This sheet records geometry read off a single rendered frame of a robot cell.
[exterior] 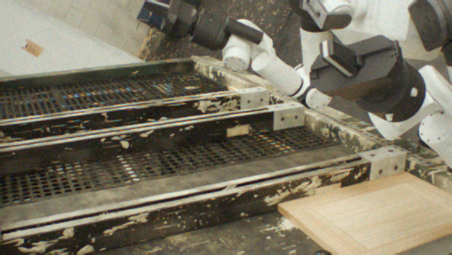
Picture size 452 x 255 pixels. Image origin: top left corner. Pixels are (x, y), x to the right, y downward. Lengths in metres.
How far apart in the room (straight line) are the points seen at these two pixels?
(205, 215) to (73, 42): 3.69
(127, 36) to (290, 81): 4.97
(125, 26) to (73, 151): 4.77
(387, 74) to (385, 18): 0.42
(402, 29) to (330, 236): 0.44
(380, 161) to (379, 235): 0.29
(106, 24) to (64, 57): 1.56
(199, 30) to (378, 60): 0.66
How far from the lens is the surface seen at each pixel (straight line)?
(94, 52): 4.70
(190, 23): 1.20
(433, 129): 0.86
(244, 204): 1.13
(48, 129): 1.70
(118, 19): 6.15
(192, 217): 1.08
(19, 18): 4.58
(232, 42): 1.22
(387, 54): 0.62
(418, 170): 1.38
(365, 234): 1.09
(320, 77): 0.66
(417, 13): 0.96
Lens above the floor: 1.99
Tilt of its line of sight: 31 degrees down
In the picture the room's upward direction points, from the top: 65 degrees counter-clockwise
